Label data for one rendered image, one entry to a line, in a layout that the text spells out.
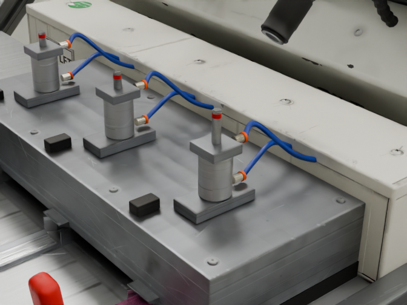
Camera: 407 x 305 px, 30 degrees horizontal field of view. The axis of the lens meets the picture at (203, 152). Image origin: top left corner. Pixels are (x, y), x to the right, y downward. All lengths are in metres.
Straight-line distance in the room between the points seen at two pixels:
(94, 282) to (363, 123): 0.23
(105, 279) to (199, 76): 0.20
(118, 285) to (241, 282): 0.11
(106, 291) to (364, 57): 0.27
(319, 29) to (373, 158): 0.16
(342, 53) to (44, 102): 0.25
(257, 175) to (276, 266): 0.09
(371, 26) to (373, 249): 0.19
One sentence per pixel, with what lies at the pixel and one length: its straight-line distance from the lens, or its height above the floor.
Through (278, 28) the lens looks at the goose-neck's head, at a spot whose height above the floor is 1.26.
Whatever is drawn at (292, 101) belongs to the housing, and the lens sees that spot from 0.60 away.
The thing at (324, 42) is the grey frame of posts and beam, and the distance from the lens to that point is 0.64.
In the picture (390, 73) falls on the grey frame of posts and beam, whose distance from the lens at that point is 0.60.
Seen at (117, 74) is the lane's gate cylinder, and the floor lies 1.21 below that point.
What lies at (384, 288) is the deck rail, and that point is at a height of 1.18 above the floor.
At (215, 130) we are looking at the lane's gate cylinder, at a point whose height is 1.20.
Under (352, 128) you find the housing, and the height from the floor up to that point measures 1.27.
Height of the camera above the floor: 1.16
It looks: 3 degrees up
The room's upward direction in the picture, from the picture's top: 33 degrees clockwise
